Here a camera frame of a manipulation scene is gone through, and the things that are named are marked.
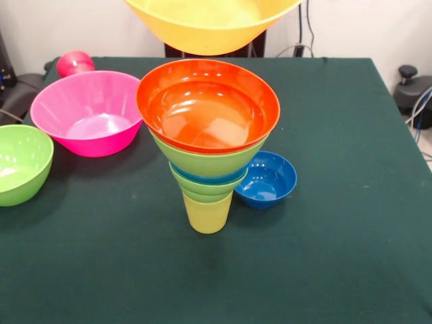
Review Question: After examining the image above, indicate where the yellow plastic cup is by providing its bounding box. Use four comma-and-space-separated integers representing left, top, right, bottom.
182, 190, 234, 234

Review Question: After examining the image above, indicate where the light blue plastic bowl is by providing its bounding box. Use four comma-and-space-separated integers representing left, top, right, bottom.
170, 161, 249, 186

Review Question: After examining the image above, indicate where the black wall cable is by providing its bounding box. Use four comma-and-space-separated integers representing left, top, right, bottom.
298, 0, 315, 48

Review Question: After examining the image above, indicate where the light blue cable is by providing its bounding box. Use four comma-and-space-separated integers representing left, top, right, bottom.
404, 86, 432, 144

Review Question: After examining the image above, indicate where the grey cable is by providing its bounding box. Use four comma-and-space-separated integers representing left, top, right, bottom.
0, 108, 24, 123

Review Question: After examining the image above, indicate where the large green plastic bowl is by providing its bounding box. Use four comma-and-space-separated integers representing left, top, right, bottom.
147, 128, 270, 178
0, 124, 55, 208

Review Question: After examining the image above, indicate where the large orange plastic bowl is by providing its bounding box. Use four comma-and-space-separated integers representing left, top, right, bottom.
124, 0, 304, 57

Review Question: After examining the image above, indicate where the red-orange plastic bowl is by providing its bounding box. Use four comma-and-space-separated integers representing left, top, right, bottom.
135, 58, 281, 155

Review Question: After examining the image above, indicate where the large pink plastic bowl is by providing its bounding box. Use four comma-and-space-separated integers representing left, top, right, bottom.
30, 70, 144, 158

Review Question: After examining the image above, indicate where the dark blue plastic bowl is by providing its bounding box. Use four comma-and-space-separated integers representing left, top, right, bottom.
234, 151, 298, 209

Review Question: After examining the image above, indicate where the dark green tablecloth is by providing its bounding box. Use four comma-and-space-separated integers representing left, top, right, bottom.
0, 55, 432, 324

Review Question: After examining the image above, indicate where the red plastic cup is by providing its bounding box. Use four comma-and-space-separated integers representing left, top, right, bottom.
55, 50, 97, 79

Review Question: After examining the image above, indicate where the black computer tower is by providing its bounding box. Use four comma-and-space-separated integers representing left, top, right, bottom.
0, 30, 17, 89

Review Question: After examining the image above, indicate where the small green plastic bowl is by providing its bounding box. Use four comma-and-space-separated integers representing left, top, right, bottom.
168, 163, 249, 204

